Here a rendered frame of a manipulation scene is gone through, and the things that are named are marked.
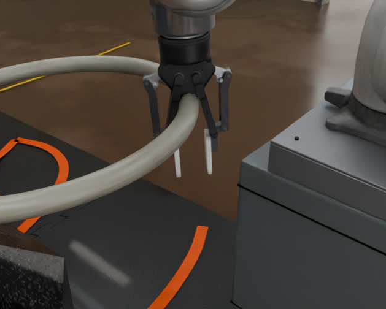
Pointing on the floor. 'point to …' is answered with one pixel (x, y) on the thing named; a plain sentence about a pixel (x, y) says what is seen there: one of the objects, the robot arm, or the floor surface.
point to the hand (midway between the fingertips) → (192, 154)
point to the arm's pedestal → (308, 247)
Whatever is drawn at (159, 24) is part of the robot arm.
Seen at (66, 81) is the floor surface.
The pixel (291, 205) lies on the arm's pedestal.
